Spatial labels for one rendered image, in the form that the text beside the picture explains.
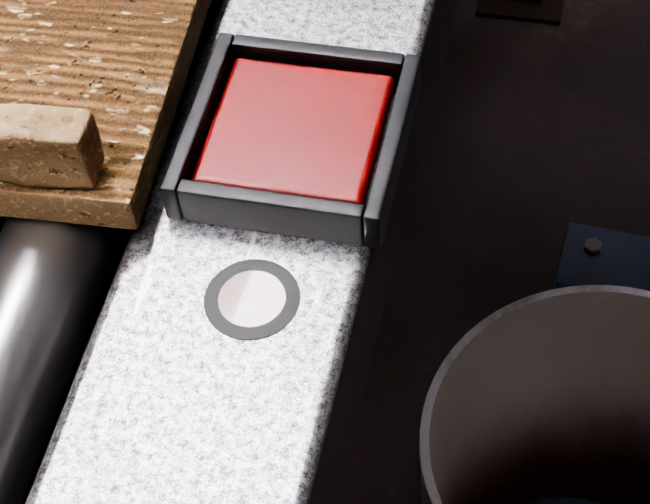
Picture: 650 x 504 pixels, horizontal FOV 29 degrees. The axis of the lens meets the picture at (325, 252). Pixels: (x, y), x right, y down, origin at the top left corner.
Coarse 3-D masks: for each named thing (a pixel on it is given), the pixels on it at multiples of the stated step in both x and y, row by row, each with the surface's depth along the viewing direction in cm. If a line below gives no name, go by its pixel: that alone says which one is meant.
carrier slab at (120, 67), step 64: (0, 0) 48; (64, 0) 47; (128, 0) 47; (192, 0) 47; (0, 64) 46; (64, 64) 45; (128, 64) 45; (128, 128) 43; (0, 192) 42; (64, 192) 42; (128, 192) 42
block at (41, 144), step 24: (0, 120) 40; (24, 120) 40; (48, 120) 40; (72, 120) 40; (0, 144) 40; (24, 144) 40; (48, 144) 40; (72, 144) 40; (96, 144) 41; (0, 168) 41; (24, 168) 41; (48, 168) 41; (72, 168) 41; (96, 168) 42
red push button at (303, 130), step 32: (256, 64) 46; (288, 64) 46; (224, 96) 45; (256, 96) 45; (288, 96) 45; (320, 96) 45; (352, 96) 44; (384, 96) 44; (224, 128) 44; (256, 128) 44; (288, 128) 44; (320, 128) 44; (352, 128) 44; (224, 160) 43; (256, 160) 43; (288, 160) 43; (320, 160) 43; (352, 160) 43; (288, 192) 42; (320, 192) 42; (352, 192) 42
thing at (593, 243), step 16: (576, 224) 154; (576, 240) 153; (592, 240) 152; (608, 240) 153; (624, 240) 152; (640, 240) 152; (576, 256) 151; (592, 256) 151; (608, 256) 151; (624, 256) 151; (640, 256) 151; (560, 272) 150; (576, 272) 150; (592, 272) 150; (608, 272) 150; (624, 272) 150; (640, 272) 149; (640, 288) 148
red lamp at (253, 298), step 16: (256, 272) 42; (224, 288) 42; (240, 288) 42; (256, 288) 41; (272, 288) 41; (224, 304) 41; (240, 304) 41; (256, 304) 41; (272, 304) 41; (240, 320) 41; (256, 320) 41
